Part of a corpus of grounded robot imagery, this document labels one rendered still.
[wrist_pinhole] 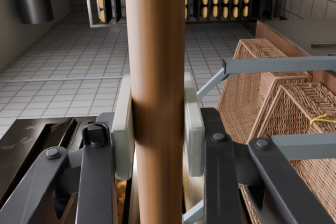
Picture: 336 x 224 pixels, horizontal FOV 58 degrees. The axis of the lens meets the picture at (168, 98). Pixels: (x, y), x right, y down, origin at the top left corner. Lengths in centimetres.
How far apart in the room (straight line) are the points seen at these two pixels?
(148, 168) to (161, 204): 3
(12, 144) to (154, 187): 173
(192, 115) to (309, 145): 56
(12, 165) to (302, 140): 141
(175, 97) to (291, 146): 53
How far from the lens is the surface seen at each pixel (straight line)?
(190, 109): 16
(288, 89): 117
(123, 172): 16
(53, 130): 196
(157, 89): 16
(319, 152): 72
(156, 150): 18
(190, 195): 141
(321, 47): 153
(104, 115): 17
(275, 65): 113
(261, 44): 168
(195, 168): 16
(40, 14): 329
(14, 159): 178
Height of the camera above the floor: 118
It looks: 1 degrees down
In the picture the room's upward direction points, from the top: 92 degrees counter-clockwise
